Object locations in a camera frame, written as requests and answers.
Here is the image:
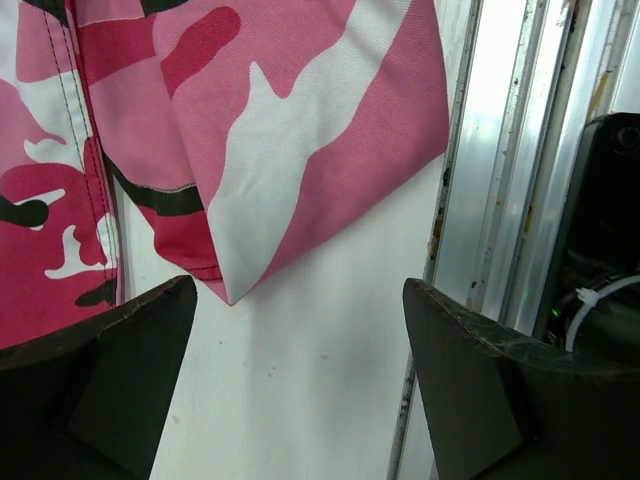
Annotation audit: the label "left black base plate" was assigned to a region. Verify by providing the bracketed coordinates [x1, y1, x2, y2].
[534, 113, 639, 365]

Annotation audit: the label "aluminium frame rail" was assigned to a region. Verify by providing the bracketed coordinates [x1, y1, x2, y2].
[393, 1, 639, 479]

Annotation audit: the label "pink camouflage trousers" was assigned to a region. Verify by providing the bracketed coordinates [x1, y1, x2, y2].
[1, 1, 449, 345]

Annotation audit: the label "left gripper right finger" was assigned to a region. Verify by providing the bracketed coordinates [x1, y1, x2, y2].
[403, 279, 639, 479]

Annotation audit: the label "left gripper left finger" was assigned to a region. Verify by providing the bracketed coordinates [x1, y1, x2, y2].
[1, 275, 197, 479]

